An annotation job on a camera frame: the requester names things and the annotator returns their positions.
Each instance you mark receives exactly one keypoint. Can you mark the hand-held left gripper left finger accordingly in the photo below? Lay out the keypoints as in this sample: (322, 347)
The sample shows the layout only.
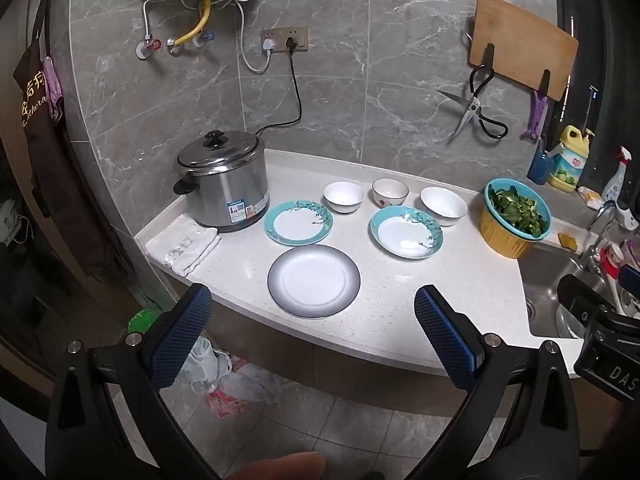
(180, 330)

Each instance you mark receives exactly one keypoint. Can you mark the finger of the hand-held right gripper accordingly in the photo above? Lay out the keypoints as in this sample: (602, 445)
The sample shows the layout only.
(575, 295)
(631, 285)

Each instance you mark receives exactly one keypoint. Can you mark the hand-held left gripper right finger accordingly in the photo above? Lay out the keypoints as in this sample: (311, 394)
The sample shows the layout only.
(440, 330)

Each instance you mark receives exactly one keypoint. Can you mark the teal rimmed plate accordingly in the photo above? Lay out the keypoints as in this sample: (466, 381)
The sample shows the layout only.
(405, 235)
(297, 225)

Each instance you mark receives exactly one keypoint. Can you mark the large white bowl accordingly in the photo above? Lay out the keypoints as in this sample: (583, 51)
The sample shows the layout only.
(442, 202)

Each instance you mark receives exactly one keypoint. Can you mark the grey rimmed white plate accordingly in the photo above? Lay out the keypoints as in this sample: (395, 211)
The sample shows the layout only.
(312, 282)

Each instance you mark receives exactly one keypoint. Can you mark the brown rimmed bowl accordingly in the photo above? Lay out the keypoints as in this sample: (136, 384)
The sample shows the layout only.
(390, 191)

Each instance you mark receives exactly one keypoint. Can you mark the small white bowl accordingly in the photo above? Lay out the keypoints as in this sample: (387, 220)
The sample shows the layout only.
(344, 195)

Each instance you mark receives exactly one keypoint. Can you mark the person's left hand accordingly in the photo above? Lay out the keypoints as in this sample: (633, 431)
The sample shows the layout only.
(285, 467)

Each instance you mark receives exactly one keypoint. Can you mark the stainless steel sink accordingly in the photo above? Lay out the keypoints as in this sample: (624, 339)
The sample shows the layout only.
(545, 285)

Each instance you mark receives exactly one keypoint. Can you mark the green plastic object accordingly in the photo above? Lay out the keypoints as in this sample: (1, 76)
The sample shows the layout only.
(142, 322)

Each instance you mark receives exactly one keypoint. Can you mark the yellow sponge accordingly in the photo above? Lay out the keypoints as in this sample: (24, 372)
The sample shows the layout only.
(568, 242)

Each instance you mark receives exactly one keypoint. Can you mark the metal faucet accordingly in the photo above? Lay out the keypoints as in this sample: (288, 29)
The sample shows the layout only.
(597, 225)

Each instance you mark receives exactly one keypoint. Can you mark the white plastic bag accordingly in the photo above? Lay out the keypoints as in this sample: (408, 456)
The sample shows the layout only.
(245, 380)

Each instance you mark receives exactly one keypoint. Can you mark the white folded towel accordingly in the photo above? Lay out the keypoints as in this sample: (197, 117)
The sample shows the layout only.
(182, 245)

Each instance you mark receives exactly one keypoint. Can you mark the yellow ribbed basin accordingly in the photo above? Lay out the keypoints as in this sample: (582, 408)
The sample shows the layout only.
(500, 240)

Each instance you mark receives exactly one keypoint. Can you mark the white spray bottle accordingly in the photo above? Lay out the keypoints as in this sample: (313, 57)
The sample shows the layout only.
(612, 185)

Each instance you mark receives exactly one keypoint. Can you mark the green leafy vegetables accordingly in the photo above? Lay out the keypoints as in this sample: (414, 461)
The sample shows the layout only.
(517, 210)

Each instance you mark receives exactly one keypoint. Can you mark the yellow detergent bottle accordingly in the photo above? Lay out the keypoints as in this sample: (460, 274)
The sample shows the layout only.
(567, 165)

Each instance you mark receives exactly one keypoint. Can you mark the blue cup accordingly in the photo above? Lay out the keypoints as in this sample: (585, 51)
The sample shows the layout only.
(539, 167)

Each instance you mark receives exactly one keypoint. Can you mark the teal plastic colander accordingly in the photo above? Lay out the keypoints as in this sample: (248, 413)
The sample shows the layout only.
(486, 192)

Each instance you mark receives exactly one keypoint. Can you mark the stainless steel rice cooker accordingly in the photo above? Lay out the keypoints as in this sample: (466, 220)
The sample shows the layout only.
(225, 185)

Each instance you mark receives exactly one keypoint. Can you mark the purple kitchen tool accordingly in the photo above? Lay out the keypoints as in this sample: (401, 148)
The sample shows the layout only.
(536, 115)

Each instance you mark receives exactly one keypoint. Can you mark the brown apron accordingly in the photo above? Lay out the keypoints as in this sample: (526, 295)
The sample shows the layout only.
(60, 160)

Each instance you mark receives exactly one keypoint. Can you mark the wooden cutting board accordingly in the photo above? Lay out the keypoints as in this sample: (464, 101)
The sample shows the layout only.
(520, 45)

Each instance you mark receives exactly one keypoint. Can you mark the pink cloth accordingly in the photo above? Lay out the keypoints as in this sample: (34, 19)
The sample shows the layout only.
(54, 90)

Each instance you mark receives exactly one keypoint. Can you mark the black wall rack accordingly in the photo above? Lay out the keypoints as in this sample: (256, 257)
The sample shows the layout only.
(490, 55)

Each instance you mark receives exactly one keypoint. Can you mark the wall socket panel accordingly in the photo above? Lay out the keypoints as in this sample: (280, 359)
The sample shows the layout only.
(302, 40)

